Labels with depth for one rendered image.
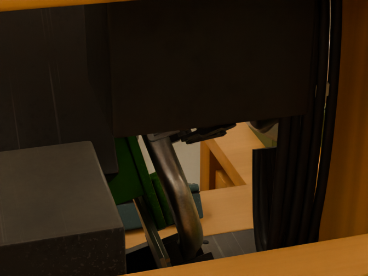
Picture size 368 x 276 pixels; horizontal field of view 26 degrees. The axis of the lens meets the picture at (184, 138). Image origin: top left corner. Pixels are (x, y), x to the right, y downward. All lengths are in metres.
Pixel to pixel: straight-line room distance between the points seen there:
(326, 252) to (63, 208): 0.26
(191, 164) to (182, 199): 2.45
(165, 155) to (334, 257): 0.34
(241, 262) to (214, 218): 0.74
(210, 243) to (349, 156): 0.65
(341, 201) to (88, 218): 0.23
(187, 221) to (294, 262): 0.32
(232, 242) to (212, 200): 0.13
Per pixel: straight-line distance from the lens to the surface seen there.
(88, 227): 0.73
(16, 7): 0.47
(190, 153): 3.45
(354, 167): 0.68
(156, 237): 0.98
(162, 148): 0.92
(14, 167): 0.84
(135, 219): 1.32
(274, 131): 1.24
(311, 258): 0.64
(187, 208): 0.92
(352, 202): 0.69
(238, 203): 1.40
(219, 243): 1.30
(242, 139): 1.73
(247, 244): 1.30
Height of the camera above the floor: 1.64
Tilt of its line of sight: 27 degrees down
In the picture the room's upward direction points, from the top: straight up
